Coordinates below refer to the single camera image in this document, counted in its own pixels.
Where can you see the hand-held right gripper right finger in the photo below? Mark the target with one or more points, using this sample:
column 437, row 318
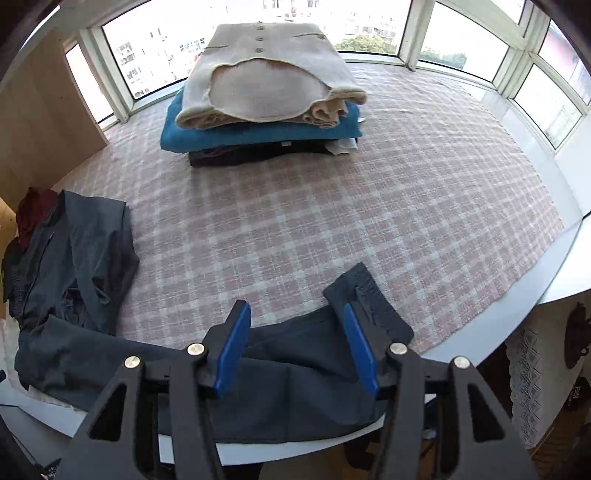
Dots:
column 362, row 355

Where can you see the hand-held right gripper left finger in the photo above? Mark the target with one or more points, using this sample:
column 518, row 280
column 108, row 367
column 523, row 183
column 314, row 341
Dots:
column 230, row 355

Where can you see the dark grey pants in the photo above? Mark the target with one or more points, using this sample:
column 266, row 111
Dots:
column 286, row 397

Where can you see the pink plaid tablecloth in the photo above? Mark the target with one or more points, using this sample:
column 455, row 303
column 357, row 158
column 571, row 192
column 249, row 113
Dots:
column 332, row 212

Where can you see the white lace cloth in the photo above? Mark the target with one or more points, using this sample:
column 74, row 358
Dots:
column 531, row 383

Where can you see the black folded garment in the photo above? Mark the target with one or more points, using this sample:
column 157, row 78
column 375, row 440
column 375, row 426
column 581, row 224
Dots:
column 231, row 157

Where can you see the white folded garment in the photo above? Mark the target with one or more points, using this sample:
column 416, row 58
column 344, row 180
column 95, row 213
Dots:
column 341, row 146

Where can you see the dark hanging bag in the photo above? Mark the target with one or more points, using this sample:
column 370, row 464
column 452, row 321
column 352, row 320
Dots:
column 578, row 337

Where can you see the blue folded garment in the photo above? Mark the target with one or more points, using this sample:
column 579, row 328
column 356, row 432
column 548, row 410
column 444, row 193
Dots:
column 221, row 136

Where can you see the black textured garment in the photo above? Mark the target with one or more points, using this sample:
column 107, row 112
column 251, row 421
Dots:
column 11, row 281

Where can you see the dark red cloth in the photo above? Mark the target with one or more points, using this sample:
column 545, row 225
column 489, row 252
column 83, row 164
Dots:
column 34, row 212

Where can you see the beige knit cardigan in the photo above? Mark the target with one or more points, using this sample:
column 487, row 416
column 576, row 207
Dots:
column 258, row 87

